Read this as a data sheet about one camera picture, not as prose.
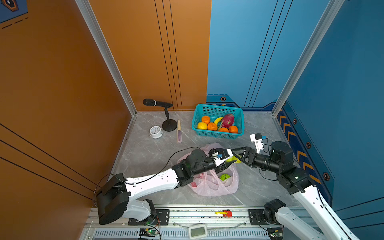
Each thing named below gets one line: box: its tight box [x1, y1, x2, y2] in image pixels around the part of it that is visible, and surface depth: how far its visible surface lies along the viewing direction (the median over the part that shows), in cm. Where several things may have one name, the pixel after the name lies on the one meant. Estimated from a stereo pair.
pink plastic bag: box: [189, 164, 239, 197], surface depth 76 cm
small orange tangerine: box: [207, 122, 218, 131], surface depth 106 cm
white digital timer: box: [188, 223, 208, 240], surface depth 69 cm
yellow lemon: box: [197, 122, 208, 130], surface depth 107 cm
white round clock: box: [148, 125, 163, 139], surface depth 106 cm
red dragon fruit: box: [221, 113, 235, 129], surface depth 107 cm
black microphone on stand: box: [142, 98, 178, 132], surface depth 101 cm
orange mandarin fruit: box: [219, 127, 229, 133], surface depth 105 cm
